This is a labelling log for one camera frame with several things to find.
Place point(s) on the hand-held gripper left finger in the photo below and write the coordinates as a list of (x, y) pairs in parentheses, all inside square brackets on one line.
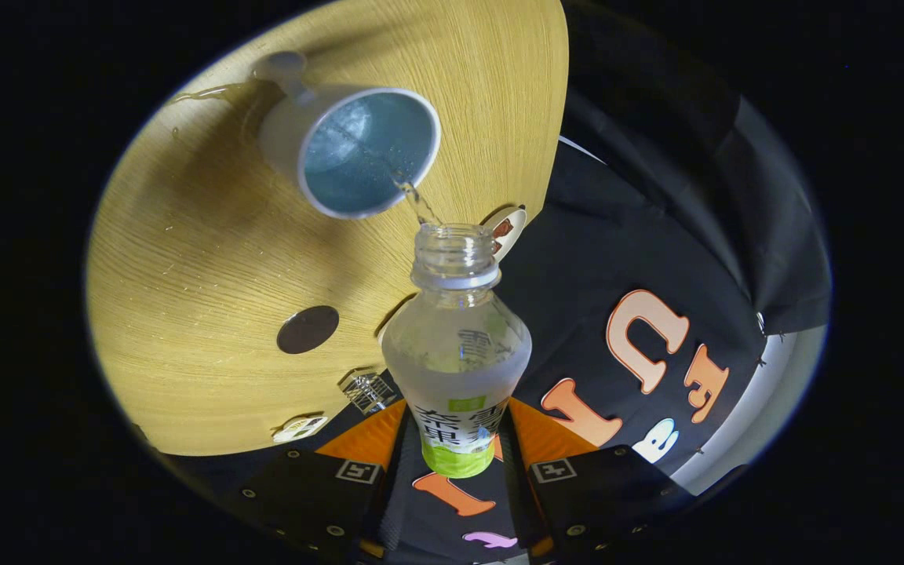
[(395, 471)]

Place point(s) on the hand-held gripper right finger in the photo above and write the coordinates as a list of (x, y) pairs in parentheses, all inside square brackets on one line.
[(516, 471)]

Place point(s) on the clear juice bottle green label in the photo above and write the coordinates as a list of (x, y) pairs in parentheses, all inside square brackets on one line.
[(456, 353)]

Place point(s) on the dark round coaster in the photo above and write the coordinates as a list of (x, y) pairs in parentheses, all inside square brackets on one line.
[(308, 329)]

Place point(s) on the white cup blue inside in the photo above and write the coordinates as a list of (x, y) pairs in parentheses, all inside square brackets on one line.
[(283, 133)]

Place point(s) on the white divided bean dish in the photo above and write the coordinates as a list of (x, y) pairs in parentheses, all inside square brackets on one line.
[(299, 428)]

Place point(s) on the white oval plate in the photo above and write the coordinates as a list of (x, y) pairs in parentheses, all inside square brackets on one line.
[(516, 224)]

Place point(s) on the wooden table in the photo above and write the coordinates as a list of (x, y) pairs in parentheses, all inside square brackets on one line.
[(201, 251)]

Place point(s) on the black backdrop cloth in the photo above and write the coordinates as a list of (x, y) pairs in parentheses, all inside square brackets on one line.
[(656, 196)]

